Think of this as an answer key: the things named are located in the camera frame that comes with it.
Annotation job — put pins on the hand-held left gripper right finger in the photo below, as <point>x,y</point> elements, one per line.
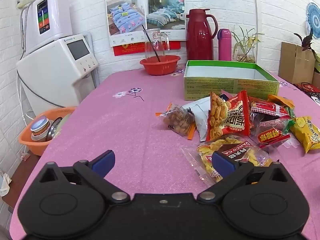
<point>223,163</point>

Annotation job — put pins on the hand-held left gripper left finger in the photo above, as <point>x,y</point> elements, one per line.
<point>105,163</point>

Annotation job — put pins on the red packet with cracker window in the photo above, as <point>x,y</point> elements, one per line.
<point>235,120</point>

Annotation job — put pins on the white snack packet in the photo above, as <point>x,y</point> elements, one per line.
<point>200,115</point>

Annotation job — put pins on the clear packet with red label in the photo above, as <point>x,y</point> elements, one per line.
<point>270,135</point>

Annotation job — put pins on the clear nut packet orange edges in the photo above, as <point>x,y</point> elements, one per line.
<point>177,120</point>

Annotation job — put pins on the red checkered snack packet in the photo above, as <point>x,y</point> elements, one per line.
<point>267,107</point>

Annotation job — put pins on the green cardboard box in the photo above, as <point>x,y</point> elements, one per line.
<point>212,86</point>

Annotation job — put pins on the green patterned snack packet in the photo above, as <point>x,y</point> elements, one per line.
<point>291,112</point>

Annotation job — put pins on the orange snack packet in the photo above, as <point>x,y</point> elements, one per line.
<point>281,101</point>

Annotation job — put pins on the yellow snack packet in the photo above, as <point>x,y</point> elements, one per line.
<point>306,132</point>

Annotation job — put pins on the pink floral tablecloth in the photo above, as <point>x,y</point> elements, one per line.
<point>112,130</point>

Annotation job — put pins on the steel bowl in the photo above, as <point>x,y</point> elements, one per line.
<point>53,130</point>

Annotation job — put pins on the orange plastic basket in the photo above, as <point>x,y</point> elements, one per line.
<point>32,146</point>

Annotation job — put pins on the white patterned bowl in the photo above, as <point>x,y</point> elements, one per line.
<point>40,126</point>

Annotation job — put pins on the brown wooden side table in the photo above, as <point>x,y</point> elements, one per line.
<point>20,177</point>

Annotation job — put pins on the white crumpled cloth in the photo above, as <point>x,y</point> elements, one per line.
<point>4,183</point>

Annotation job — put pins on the white appliance with screen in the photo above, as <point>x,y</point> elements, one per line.
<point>50,75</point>

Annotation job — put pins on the red plastic basin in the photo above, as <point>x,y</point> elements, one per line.
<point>160,67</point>

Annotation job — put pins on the green plant in glass vase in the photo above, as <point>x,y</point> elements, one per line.
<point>246,53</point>

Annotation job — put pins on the red printed bag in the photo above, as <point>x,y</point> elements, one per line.
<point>308,88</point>

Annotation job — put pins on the pink thermos bottle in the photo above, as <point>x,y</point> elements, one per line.
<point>224,46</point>

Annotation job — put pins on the brown cardboard box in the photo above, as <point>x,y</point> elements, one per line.
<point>295,65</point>

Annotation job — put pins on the pale pink cardboard box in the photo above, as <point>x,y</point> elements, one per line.
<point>317,78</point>

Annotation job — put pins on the black stirring stick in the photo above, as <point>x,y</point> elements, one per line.
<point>151,43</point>

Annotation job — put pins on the red thermos jug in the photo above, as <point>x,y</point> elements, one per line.
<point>198,37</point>

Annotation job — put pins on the glass pitcher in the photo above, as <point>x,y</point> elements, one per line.
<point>162,47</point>

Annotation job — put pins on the green shoe box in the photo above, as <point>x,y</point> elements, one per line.
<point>317,63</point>

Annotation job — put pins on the dark red leaf plant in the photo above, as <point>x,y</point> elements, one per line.
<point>307,41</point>

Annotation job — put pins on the wall calendar poster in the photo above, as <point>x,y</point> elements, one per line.
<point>140,12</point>

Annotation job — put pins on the white wall water purifier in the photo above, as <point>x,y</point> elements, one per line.
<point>57,15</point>

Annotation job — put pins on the white wall pipe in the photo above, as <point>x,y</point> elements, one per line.
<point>255,10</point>

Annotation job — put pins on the blue mandala wall decoration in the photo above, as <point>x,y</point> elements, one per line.
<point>313,17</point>

